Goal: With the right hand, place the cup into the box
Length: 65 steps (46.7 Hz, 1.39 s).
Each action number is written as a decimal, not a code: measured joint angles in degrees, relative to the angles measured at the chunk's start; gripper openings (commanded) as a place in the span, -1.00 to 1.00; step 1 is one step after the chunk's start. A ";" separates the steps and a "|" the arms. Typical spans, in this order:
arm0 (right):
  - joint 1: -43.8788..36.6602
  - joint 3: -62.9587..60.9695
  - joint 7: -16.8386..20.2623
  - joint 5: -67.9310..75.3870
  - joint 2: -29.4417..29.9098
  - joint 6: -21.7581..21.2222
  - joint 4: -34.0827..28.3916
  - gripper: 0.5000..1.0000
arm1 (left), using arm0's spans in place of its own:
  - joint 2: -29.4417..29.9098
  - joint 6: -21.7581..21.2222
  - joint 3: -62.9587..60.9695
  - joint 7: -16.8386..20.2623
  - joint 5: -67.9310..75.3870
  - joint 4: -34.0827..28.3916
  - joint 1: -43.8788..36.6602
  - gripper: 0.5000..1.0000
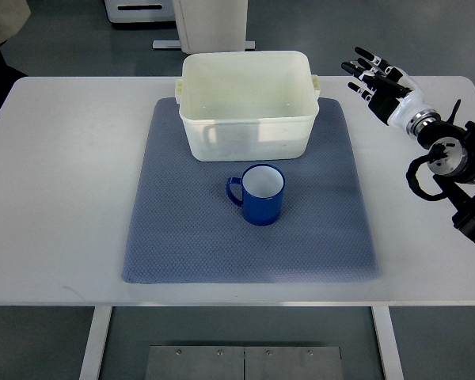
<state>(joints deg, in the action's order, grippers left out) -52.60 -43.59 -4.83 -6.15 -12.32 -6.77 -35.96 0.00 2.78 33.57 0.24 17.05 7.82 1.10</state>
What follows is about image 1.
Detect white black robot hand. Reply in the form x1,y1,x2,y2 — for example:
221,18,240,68
341,47,440,130

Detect blue mug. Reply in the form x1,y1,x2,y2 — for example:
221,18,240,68
226,163,286,226

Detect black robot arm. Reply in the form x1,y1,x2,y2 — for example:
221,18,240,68
406,101,475,244

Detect white plastic box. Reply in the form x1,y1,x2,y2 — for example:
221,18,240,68
175,51,320,162

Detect white pillar stand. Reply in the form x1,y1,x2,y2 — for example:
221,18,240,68
152,0,256,54

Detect blue textured mat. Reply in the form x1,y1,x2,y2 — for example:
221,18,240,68
122,98,378,283

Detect right white table leg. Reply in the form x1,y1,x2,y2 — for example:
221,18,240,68
371,306,405,380

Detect white table leg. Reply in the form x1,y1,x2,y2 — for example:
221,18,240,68
371,306,405,380
79,306,112,380

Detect white appliance with slot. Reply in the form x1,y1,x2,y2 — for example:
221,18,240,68
104,0,175,24

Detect left white table leg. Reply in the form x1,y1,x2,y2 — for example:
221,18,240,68
79,306,112,380

